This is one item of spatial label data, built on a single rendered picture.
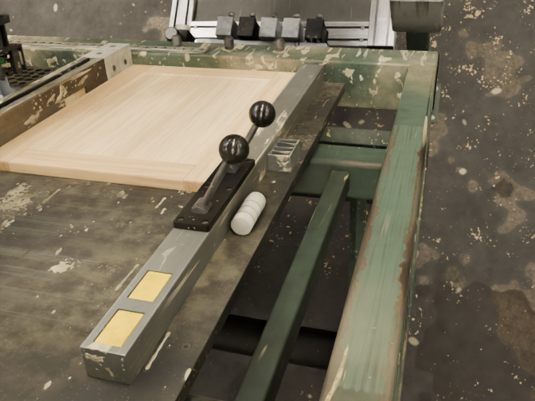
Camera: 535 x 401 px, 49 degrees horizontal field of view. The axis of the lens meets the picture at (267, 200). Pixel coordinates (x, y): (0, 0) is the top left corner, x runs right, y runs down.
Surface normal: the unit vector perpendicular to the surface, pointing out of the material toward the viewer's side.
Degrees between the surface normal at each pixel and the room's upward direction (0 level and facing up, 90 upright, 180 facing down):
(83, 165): 53
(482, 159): 0
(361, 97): 38
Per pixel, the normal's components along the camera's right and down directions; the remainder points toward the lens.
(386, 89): -0.28, 0.48
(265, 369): -0.04, -0.87
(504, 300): -0.25, -0.14
